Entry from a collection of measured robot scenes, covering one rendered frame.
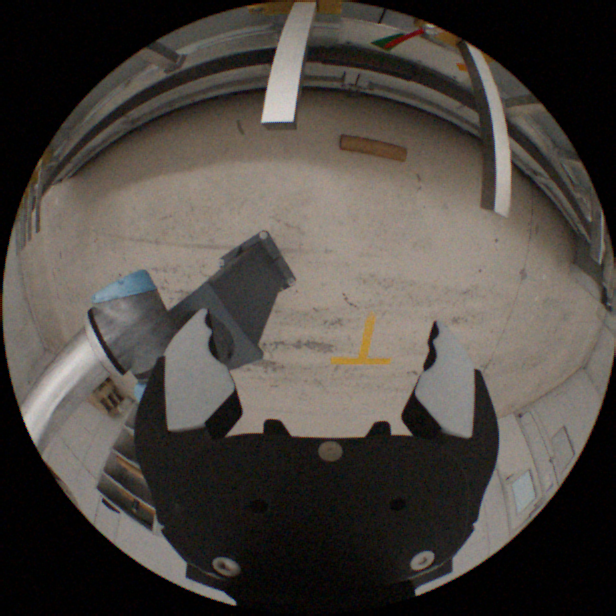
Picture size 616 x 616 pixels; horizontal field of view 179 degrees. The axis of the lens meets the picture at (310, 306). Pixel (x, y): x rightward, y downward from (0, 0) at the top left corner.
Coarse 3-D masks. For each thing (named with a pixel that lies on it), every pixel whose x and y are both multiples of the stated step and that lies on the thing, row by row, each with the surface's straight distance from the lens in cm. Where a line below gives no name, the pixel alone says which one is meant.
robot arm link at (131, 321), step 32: (128, 288) 41; (96, 320) 43; (128, 320) 41; (160, 320) 43; (64, 352) 48; (96, 352) 43; (128, 352) 42; (160, 352) 43; (32, 384) 57; (64, 384) 47; (96, 384) 48; (32, 416) 56; (64, 416) 52
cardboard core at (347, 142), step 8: (344, 136) 103; (352, 136) 104; (344, 144) 102; (352, 144) 102; (360, 144) 103; (368, 144) 103; (376, 144) 104; (384, 144) 106; (392, 144) 108; (360, 152) 106; (368, 152) 105; (376, 152) 105; (384, 152) 105; (392, 152) 106; (400, 152) 107; (400, 160) 109
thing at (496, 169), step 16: (464, 48) 44; (480, 64) 41; (480, 80) 37; (480, 96) 35; (496, 96) 37; (480, 112) 34; (496, 112) 34; (480, 128) 33; (496, 128) 31; (496, 144) 30; (496, 160) 29; (496, 176) 28; (496, 192) 28; (496, 208) 28
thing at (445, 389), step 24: (432, 336) 13; (432, 360) 11; (456, 360) 10; (432, 384) 9; (456, 384) 9; (408, 408) 8; (432, 408) 8; (456, 408) 8; (432, 432) 8; (456, 432) 8
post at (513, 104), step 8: (520, 96) 62; (528, 96) 61; (512, 104) 63; (520, 104) 61; (528, 104) 60; (536, 104) 59; (512, 112) 65; (520, 112) 64; (528, 112) 63; (536, 112) 62; (544, 112) 61
